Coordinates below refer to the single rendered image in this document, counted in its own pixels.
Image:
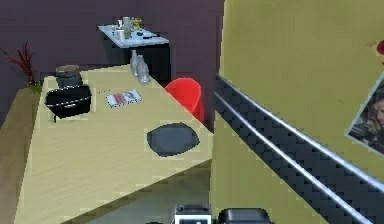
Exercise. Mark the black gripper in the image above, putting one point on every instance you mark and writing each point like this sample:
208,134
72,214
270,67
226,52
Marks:
156,223

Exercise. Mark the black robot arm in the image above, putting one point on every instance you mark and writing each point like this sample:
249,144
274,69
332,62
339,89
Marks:
240,216

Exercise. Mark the dark grey plate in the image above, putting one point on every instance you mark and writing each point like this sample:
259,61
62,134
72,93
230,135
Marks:
173,139

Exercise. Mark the beige wooden table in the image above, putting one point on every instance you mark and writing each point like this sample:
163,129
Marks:
100,156

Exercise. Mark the white and red book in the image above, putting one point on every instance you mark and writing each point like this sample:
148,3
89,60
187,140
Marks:
124,98

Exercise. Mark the red chair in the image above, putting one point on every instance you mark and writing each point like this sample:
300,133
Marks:
186,93

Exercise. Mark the black pan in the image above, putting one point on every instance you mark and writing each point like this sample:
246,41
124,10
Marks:
68,101

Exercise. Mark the dark jar with brown lid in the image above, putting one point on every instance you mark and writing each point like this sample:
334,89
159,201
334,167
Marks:
68,77

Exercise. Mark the black flat object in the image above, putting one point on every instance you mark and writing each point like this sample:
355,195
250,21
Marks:
146,34

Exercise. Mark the white cup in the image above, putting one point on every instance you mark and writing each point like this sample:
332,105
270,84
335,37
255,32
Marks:
120,35

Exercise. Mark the grey vase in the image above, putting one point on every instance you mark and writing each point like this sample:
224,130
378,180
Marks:
126,27

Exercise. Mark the yellow flower plant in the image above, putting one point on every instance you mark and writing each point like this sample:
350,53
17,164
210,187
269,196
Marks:
136,23

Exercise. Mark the red leafed house plant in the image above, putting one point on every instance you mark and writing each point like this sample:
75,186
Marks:
25,65

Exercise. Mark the framed portrait picture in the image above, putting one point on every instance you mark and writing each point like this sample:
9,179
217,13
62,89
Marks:
368,120

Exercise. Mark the red round wall object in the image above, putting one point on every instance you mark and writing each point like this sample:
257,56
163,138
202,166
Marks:
380,47

